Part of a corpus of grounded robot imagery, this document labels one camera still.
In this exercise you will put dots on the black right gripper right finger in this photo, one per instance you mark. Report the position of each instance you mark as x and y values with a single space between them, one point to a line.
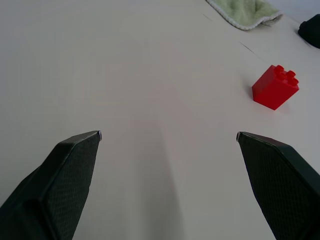
282 180

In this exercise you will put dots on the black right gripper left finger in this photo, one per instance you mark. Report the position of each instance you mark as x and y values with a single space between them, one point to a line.
57 185

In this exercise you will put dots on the red toy brick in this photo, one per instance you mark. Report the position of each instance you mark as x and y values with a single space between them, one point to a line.
273 88

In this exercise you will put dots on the black rounded object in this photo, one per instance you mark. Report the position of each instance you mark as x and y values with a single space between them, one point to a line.
311 31

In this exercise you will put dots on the light green towel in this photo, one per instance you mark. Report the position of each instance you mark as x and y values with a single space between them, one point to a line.
243 11

